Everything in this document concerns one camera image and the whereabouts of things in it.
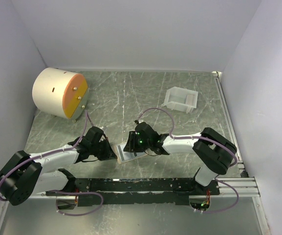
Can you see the beige leather card holder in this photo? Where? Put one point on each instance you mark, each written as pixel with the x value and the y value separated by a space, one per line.
pixel 122 157

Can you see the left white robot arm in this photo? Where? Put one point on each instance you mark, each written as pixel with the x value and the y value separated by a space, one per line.
pixel 28 174

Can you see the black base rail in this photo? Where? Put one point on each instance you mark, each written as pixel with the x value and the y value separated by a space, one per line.
pixel 146 190

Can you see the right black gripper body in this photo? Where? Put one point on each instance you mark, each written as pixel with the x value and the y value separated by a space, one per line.
pixel 141 145

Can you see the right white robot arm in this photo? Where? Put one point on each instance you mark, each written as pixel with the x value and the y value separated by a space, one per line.
pixel 215 151

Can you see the white card tray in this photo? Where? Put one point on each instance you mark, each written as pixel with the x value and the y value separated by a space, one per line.
pixel 175 99

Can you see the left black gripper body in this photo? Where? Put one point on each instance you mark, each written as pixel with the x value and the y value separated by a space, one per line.
pixel 94 149

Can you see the cream cylinder with orange face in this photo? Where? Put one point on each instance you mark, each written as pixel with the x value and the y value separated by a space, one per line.
pixel 60 93

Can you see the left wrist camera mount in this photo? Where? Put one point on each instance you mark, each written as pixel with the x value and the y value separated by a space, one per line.
pixel 104 128

